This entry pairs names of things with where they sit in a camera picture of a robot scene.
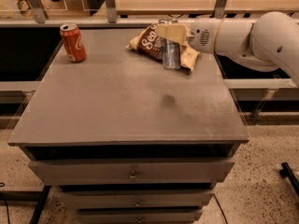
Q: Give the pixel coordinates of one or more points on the black floor stand right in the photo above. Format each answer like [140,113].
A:
[286,172]

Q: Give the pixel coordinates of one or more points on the top grey drawer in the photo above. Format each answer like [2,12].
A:
[96,172]

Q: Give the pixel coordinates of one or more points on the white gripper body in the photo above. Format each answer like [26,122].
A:
[203,34]

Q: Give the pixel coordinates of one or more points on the grey drawer cabinet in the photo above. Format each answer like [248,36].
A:
[119,105]

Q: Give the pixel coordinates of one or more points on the black floor bar left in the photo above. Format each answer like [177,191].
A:
[44,193]

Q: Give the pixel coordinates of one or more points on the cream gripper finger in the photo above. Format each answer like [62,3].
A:
[175,32]

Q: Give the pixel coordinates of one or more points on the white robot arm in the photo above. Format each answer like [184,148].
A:
[265,44]

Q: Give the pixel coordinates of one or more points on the bottom grey drawer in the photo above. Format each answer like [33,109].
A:
[139,216]

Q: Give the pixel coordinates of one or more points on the silver redbull can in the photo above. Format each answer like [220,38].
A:
[170,54]

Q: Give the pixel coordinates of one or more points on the red cola can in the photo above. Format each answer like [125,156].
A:
[72,40]

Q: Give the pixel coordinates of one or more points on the grey metal railing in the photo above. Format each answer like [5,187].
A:
[87,13]

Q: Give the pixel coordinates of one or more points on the brown chip bag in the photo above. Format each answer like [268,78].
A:
[149,44]

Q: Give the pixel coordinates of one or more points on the middle grey drawer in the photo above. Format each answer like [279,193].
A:
[136,198]

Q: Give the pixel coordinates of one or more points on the grey drawer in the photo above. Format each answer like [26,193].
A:
[96,172]
[139,216]
[136,198]

